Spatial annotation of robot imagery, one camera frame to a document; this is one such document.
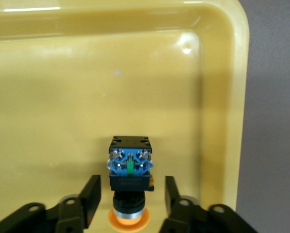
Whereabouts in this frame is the yellow plastic tray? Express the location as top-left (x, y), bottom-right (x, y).
top-left (0, 0), bottom-right (250, 233)

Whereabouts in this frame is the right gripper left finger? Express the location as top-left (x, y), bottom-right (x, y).
top-left (0, 174), bottom-right (102, 233)

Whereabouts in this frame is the brown table cloth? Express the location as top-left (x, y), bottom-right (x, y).
top-left (233, 0), bottom-right (290, 233)

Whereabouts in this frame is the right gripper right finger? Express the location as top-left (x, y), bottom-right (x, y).
top-left (158, 175), bottom-right (259, 233)

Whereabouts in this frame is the yellow push button switch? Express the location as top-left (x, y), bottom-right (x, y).
top-left (105, 135), bottom-right (155, 231)

